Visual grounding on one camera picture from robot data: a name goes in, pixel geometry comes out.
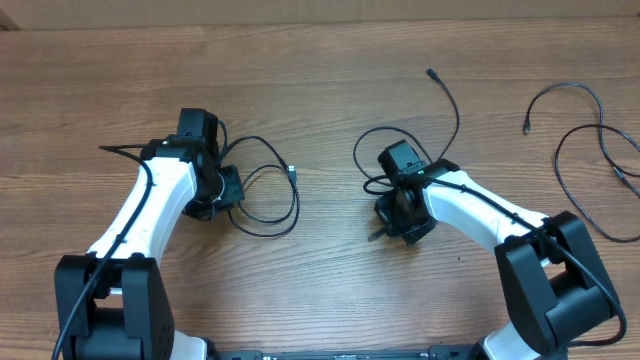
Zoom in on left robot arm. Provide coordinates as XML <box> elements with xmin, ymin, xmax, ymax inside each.
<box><xmin>52</xmin><ymin>108</ymin><xmax>244</xmax><ymax>359</ymax></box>

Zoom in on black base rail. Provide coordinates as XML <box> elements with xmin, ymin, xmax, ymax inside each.
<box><xmin>213</xmin><ymin>345</ymin><xmax>488</xmax><ymax>360</ymax></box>

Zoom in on black USB cable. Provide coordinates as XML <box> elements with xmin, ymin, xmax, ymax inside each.
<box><xmin>217</xmin><ymin>135</ymin><xmax>301</xmax><ymax>239</ymax></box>
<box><xmin>352</xmin><ymin>67</ymin><xmax>461</xmax><ymax>242</ymax></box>
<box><xmin>522</xmin><ymin>82</ymin><xmax>640</xmax><ymax>244</ymax></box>

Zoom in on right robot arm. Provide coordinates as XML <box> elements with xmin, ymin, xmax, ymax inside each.
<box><xmin>375</xmin><ymin>141</ymin><xmax>621</xmax><ymax>359</ymax></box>

